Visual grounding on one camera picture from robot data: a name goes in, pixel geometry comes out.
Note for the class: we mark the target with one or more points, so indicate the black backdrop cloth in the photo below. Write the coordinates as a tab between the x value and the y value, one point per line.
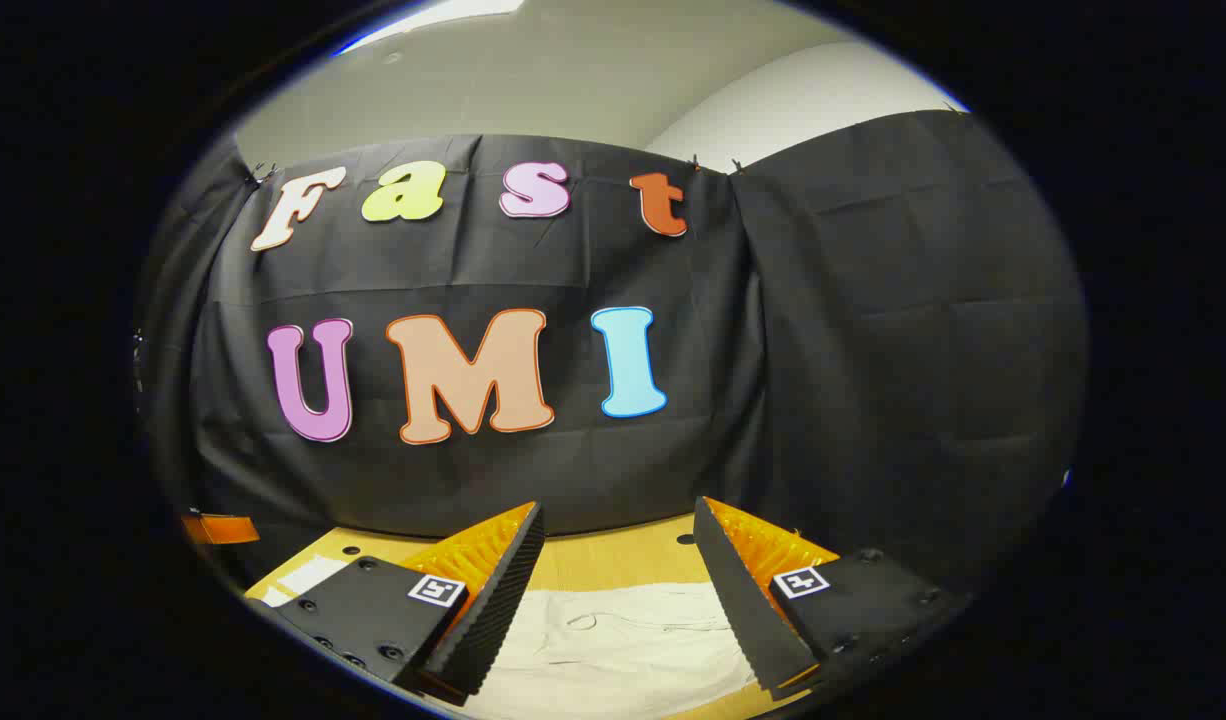
573	460

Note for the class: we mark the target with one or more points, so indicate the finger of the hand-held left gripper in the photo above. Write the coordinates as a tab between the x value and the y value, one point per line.
223	528

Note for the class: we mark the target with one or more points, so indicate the white jeans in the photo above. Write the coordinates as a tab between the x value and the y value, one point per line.
623	650

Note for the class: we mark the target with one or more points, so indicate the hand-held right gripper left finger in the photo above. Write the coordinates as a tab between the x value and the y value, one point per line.
493	610

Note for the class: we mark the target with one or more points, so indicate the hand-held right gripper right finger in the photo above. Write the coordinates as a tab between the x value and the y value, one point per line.
743	610

